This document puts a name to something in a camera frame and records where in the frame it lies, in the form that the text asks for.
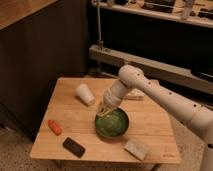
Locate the grey metal shelf rack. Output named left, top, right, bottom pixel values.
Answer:
left=89, top=0, right=213, bottom=94

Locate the orange carrot toy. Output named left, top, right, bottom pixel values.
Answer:
left=48, top=120, right=62, bottom=136

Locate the white sponge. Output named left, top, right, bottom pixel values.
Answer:
left=124, top=139, right=149, bottom=161

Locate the white ribbed gripper body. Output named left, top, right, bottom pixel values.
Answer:
left=103, top=80, right=129, bottom=109

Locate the small wooden table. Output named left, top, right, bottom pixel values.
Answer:
left=30, top=77, right=181, bottom=164

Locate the dark wooden cabinet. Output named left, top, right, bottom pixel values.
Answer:
left=0, top=0, right=88, bottom=140

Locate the white paper cup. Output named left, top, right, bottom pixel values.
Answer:
left=75, top=84, right=95, bottom=106

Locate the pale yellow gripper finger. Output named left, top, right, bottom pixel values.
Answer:
left=96, top=102, right=106, bottom=116
left=99, top=108, right=115, bottom=117

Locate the green ceramic bowl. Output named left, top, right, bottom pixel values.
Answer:
left=95, top=108, right=129, bottom=138

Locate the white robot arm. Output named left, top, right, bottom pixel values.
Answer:
left=97, top=65, right=213, bottom=171

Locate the white plastic bottle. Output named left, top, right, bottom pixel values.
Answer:
left=125, top=89, right=145, bottom=100

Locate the black rectangular phone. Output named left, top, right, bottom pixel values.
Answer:
left=63, top=137, right=86, bottom=157

